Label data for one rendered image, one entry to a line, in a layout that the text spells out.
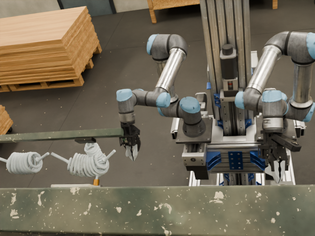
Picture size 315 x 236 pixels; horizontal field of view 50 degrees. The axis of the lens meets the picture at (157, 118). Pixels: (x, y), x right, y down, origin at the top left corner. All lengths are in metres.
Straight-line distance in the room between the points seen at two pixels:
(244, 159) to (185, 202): 1.59
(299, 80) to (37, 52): 3.81
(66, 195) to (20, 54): 4.41
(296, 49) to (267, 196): 1.13
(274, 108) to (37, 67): 4.13
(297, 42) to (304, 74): 0.18
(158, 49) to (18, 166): 1.12
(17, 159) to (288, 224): 0.73
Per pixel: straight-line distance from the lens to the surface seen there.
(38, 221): 0.84
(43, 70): 5.11
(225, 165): 2.33
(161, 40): 1.90
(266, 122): 1.39
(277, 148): 1.39
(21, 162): 1.04
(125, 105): 1.61
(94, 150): 0.94
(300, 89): 1.89
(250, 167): 2.34
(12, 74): 5.42
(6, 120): 4.67
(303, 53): 1.74
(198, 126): 2.12
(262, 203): 0.71
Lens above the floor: 2.53
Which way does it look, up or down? 39 degrees down
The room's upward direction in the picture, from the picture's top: 16 degrees counter-clockwise
